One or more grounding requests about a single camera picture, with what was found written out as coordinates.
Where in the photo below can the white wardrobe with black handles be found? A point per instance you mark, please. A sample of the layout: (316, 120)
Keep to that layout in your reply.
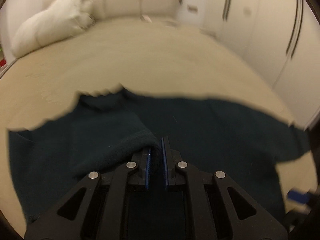
(279, 39)

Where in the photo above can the white rolled duvet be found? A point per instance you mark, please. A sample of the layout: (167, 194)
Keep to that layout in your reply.
(61, 20)

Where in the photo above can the beige bed with sheet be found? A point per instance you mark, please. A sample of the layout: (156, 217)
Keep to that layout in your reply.
(161, 58)

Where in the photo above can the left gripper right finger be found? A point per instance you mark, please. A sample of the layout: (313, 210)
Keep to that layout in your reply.
(214, 204)

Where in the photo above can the small red object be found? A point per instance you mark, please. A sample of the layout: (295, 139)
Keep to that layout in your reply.
(3, 62)

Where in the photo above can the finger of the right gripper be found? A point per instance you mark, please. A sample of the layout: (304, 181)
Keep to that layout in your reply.
(297, 196)

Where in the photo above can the dark teal knit sweater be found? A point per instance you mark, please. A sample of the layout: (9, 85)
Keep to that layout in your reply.
(102, 132)

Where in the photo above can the wall socket plate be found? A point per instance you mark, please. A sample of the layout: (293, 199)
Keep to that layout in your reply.
(192, 9)

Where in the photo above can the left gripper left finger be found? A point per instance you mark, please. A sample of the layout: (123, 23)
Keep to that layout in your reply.
(94, 208)

